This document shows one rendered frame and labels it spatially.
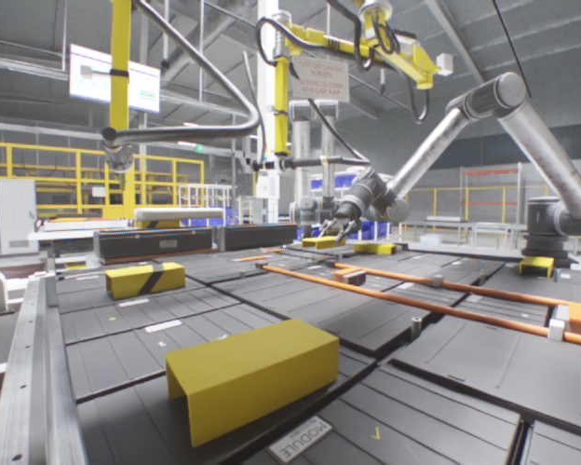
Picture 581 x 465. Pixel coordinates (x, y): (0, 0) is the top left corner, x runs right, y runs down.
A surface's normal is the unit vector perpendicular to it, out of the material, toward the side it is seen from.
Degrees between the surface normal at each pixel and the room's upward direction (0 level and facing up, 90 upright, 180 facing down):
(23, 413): 0
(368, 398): 0
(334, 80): 90
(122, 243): 90
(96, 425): 0
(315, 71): 90
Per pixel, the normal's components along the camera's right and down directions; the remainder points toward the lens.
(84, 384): 0.00, -1.00
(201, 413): 0.60, 0.07
